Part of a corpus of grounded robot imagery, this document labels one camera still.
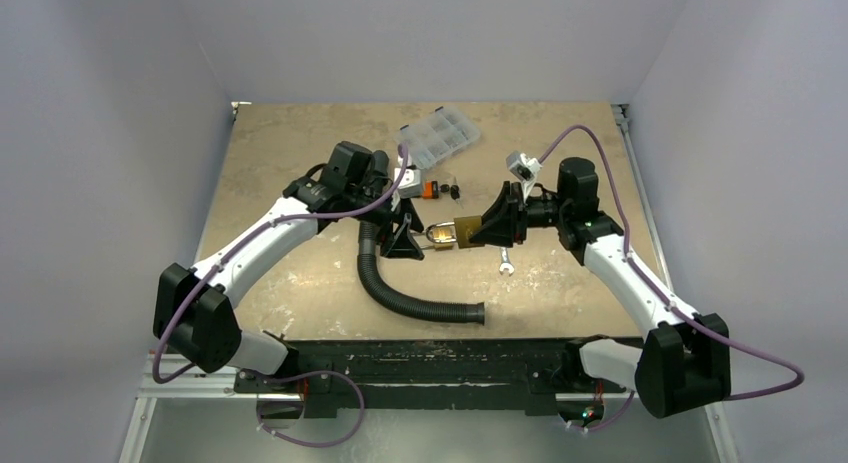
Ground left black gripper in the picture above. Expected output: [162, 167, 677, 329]
[346, 184, 425, 258]

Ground brass padlock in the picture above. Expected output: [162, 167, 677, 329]
[420, 222, 459, 251]
[440, 215, 482, 249]

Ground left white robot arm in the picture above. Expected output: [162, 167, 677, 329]
[152, 141, 417, 392]

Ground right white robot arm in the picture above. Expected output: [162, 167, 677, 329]
[469, 152, 731, 418]

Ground silver wrench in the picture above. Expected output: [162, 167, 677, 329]
[498, 247, 515, 276]

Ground orange padlock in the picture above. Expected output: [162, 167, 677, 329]
[421, 180, 442, 200]

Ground black keys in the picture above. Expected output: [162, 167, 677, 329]
[440, 177, 463, 208]

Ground clear plastic organizer box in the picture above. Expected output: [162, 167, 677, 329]
[394, 105, 481, 170]

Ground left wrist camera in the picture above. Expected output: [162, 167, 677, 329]
[394, 168, 424, 199]

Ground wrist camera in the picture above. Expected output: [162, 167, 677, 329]
[394, 168, 424, 199]
[506, 151, 542, 201]

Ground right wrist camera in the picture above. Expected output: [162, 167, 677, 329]
[506, 151, 542, 201]

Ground black corrugated hose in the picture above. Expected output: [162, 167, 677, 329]
[356, 149, 487, 326]

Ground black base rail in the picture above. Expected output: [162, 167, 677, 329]
[234, 338, 628, 419]

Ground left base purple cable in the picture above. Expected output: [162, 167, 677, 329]
[254, 369, 366, 448]

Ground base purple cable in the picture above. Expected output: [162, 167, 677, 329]
[254, 369, 366, 448]
[559, 383, 639, 436]

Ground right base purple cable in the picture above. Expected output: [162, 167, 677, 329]
[559, 383, 639, 436]

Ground aluminium frame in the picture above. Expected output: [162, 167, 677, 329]
[119, 353, 740, 463]

